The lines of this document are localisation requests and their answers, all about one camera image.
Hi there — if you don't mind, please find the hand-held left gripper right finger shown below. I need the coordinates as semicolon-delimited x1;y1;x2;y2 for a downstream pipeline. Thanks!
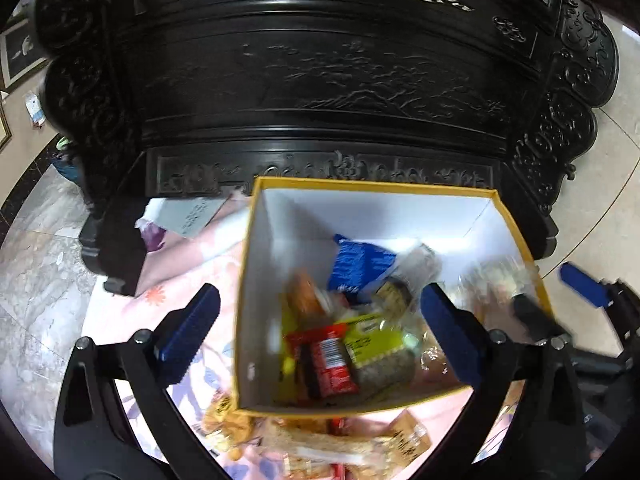
400;282;589;480

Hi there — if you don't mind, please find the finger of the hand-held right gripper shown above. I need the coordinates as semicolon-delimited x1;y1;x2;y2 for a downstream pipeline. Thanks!
559;261;640;311
510;293;574;343

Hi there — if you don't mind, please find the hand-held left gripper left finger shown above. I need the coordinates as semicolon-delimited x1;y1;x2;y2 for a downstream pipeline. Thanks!
52;282;237;480

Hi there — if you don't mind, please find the clear puffed snack bag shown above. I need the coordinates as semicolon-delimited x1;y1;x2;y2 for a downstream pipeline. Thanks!
450;254;542;322

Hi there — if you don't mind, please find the green snack packet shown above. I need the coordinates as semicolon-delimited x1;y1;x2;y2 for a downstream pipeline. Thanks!
334;312;417;397

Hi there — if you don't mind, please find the yellow barcode snack packet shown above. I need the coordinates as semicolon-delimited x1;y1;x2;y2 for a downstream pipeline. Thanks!
279;305;302;387

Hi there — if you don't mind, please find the red snack packet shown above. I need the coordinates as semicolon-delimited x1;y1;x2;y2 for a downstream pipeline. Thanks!
285;323;359;402

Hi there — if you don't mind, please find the yellow cardboard box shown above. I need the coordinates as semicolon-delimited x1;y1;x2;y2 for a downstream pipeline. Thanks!
232;176;557;419

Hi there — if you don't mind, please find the clear brown nut bag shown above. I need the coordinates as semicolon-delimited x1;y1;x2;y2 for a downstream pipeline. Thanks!
419;344;453;377

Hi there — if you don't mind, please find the pink floral cloth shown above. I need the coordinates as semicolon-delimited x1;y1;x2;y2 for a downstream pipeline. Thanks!
112;195;526;480

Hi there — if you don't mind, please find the purple cloth piece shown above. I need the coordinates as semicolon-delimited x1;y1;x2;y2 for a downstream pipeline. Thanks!
141;221;167;252

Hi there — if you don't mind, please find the blue snack packet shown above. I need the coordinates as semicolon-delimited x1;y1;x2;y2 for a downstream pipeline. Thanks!
327;234;399;294

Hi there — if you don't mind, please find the brown snack packet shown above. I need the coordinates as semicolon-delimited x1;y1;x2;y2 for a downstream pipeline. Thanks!
201;394;257;457

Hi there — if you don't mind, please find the white paper sheet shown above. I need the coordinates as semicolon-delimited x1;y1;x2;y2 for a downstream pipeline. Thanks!
149;194;232;239

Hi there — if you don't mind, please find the orange snack packet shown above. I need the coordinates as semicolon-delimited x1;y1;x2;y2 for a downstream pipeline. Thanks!
286;269;327;322

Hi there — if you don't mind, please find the beige snack packet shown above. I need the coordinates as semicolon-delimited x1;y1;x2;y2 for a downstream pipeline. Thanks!
384;409;433;467

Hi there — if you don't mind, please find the pale rice cracker packet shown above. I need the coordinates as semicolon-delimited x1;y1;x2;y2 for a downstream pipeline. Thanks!
259;419;402;480

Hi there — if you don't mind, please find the blue and green bag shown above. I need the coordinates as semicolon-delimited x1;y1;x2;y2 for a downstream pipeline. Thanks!
51;134;84;187

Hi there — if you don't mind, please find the dark carved wooden cabinet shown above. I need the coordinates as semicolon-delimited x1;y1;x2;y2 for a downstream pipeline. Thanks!
30;0;621;298

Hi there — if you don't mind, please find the dark framed picture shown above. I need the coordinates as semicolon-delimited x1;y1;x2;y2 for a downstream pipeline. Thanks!
0;19;52;92

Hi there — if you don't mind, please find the white wall device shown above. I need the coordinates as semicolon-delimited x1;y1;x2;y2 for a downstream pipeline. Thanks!
25;91;49;129

